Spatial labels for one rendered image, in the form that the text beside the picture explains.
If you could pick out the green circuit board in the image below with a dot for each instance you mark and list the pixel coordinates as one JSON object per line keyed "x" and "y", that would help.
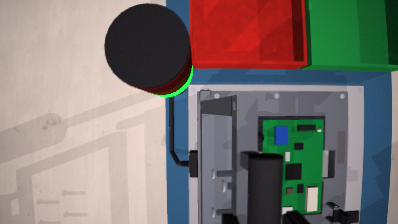
{"x": 302, "y": 149}

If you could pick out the green open bin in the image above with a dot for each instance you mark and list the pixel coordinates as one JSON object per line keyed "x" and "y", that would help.
{"x": 352, "y": 32}

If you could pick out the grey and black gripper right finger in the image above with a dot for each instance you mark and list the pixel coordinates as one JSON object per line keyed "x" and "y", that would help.
{"x": 293, "y": 217}

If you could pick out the red bin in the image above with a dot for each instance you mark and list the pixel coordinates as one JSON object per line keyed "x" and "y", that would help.
{"x": 248, "y": 34}

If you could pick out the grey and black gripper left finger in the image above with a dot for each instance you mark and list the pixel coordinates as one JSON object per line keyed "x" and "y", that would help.
{"x": 228, "y": 218}

